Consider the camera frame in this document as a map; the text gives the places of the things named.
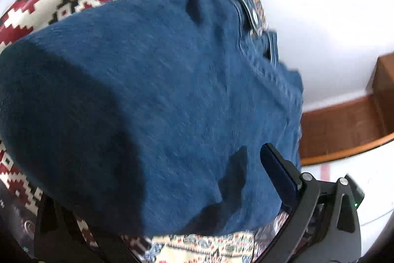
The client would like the blue denim jacket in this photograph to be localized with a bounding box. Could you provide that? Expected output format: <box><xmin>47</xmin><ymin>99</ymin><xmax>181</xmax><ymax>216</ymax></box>
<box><xmin>0</xmin><ymin>0</ymin><xmax>305</xmax><ymax>237</ymax></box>

